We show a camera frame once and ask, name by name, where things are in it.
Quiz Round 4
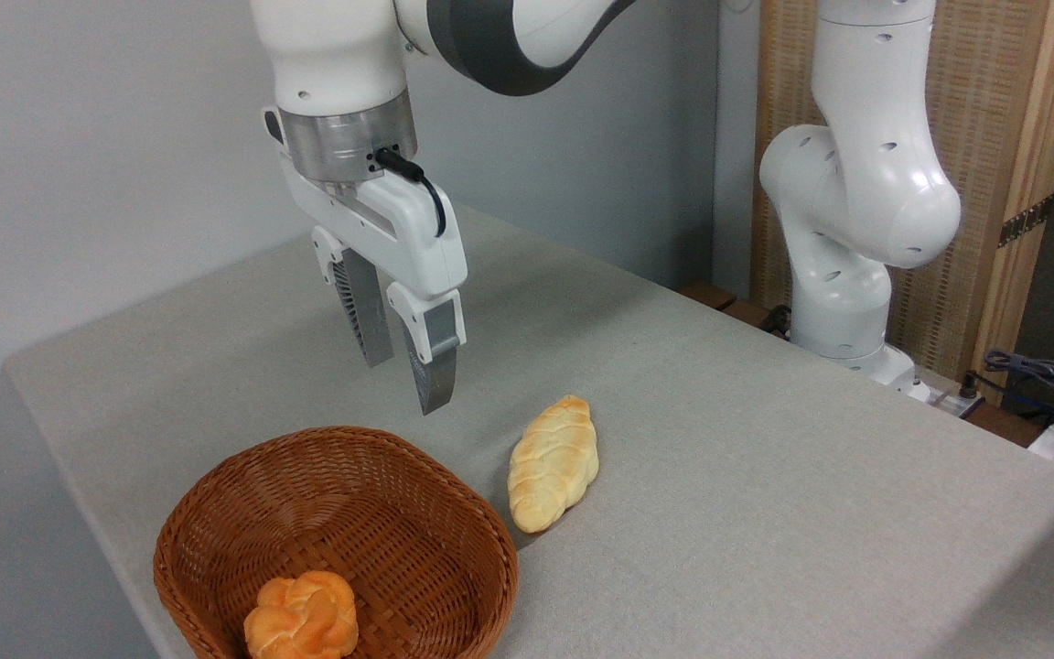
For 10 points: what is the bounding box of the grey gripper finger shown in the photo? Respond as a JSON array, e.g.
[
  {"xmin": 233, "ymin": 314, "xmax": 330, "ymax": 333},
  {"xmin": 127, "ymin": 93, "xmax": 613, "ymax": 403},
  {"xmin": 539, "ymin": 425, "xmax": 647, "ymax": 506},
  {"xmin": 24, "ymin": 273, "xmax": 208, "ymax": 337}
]
[
  {"xmin": 311, "ymin": 226, "xmax": 395, "ymax": 369},
  {"xmin": 386, "ymin": 282, "xmax": 468, "ymax": 416}
]

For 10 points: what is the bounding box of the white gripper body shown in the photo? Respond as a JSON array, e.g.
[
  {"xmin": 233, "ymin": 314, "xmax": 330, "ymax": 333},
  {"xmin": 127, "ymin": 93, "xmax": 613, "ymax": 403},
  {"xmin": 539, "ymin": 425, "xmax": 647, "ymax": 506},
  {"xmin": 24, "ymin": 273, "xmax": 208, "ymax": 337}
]
[{"xmin": 281, "ymin": 154, "xmax": 469, "ymax": 300}]

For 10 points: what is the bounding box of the braided long bread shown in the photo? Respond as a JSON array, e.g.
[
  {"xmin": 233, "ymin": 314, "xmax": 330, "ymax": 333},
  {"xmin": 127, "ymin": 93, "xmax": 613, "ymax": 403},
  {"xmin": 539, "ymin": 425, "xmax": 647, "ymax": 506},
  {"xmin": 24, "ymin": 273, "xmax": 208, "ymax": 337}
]
[{"xmin": 507, "ymin": 394, "xmax": 600, "ymax": 535}]

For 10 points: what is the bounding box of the brown wicker basket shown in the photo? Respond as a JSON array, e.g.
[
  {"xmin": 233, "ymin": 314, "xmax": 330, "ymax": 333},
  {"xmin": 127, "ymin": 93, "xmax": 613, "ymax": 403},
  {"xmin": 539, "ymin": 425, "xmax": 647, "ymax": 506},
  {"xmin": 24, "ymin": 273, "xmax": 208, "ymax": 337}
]
[{"xmin": 153, "ymin": 426, "xmax": 520, "ymax": 659}]

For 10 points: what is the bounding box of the round knotted orange bread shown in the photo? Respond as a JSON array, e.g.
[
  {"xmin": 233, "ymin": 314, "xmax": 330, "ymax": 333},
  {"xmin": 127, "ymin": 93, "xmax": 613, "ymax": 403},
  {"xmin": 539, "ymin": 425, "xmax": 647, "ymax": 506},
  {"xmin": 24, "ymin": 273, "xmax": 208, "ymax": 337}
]
[{"xmin": 243, "ymin": 570, "xmax": 360, "ymax": 659}]

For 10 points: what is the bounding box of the brown wooden bench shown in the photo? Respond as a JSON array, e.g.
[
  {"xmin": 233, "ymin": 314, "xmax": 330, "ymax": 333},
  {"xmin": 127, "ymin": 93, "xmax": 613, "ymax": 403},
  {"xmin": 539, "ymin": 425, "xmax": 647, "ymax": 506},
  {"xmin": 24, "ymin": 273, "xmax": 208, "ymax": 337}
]
[{"xmin": 678, "ymin": 282, "xmax": 795, "ymax": 341}]

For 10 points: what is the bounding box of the wooden woven folding screen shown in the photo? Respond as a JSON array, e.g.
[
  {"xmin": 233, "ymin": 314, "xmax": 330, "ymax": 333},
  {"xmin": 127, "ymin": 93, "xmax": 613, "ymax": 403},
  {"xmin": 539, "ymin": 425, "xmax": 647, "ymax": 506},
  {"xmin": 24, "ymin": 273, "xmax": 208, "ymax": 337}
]
[{"xmin": 751, "ymin": 0, "xmax": 1054, "ymax": 404}]

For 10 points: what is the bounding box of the metal screen hinge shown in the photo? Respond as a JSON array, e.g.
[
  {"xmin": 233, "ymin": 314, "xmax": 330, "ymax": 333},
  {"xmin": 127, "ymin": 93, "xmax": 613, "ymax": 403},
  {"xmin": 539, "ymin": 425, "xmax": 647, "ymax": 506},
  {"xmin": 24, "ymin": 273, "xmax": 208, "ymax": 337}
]
[{"xmin": 997, "ymin": 194, "xmax": 1054, "ymax": 249}]

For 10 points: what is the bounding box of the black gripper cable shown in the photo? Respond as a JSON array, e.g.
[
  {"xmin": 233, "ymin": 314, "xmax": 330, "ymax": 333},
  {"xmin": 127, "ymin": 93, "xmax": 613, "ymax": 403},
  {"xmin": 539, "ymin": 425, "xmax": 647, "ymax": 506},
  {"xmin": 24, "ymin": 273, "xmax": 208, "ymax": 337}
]
[{"xmin": 374, "ymin": 147, "xmax": 448, "ymax": 238}]

